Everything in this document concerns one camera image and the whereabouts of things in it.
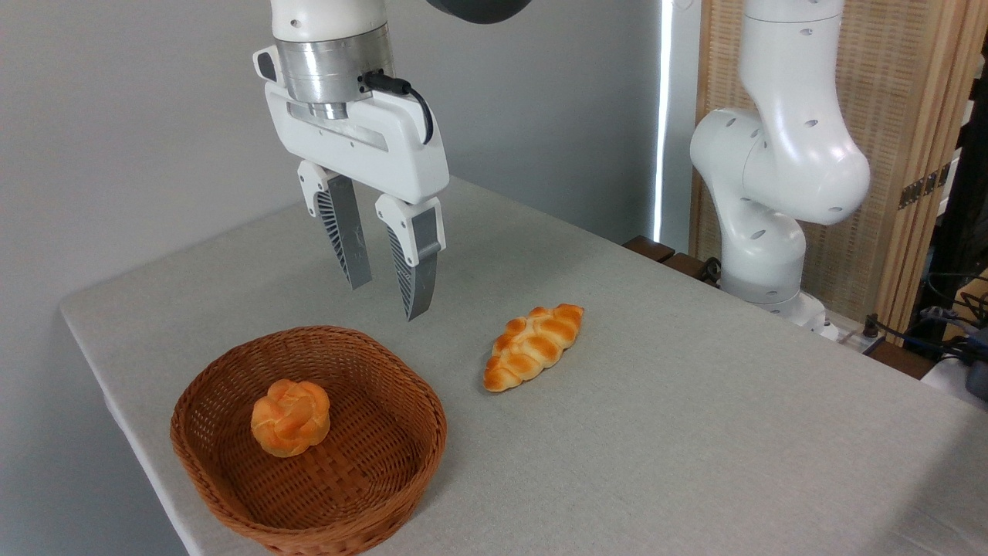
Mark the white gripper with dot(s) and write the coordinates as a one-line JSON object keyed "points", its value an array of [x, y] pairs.
{"points": [[363, 143]]}

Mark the long braided bread loaf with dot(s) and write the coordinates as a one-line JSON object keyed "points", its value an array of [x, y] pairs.
{"points": [[532, 347]]}

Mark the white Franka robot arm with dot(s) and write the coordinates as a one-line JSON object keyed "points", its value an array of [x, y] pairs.
{"points": [[787, 154]]}

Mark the round knotted bread roll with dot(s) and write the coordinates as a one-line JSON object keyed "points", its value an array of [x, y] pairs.
{"points": [[290, 417]]}

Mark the brown wicker basket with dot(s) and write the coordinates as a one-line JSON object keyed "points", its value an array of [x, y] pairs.
{"points": [[363, 463]]}

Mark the dark wooden block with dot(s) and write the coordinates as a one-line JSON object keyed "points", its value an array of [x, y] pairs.
{"points": [[687, 266], [648, 247], [899, 359]]}

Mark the grey tablecloth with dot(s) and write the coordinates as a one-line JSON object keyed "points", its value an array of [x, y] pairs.
{"points": [[656, 432]]}

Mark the bamboo folding screen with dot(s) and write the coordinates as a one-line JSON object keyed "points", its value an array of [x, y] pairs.
{"points": [[895, 93]]}

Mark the metal screen hinge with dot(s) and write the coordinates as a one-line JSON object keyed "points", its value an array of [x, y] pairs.
{"points": [[922, 187]]}

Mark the black metal stand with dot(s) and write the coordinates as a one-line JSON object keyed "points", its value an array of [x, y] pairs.
{"points": [[961, 193]]}

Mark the blue grey device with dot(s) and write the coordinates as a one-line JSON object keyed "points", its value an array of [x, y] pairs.
{"points": [[979, 371]]}

